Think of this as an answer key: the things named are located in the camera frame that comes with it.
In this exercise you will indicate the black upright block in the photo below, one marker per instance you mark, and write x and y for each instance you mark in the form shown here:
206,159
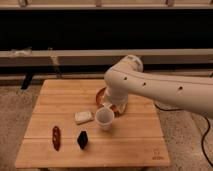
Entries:
82,140

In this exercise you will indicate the dark red elongated object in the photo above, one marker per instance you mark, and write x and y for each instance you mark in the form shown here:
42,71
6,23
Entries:
56,138

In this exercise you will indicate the translucent plastic cup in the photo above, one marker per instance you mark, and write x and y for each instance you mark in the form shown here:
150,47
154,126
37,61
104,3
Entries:
104,117

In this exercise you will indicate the orange round plate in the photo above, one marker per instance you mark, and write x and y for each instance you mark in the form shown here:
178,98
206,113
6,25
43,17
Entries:
101,103

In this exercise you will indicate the wooden table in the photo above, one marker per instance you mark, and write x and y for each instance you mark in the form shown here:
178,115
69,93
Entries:
135,139

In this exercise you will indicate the long wooden beam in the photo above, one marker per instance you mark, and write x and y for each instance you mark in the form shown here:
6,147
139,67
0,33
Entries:
103,57

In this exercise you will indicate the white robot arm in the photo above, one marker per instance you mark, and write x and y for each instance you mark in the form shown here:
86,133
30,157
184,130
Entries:
194,94

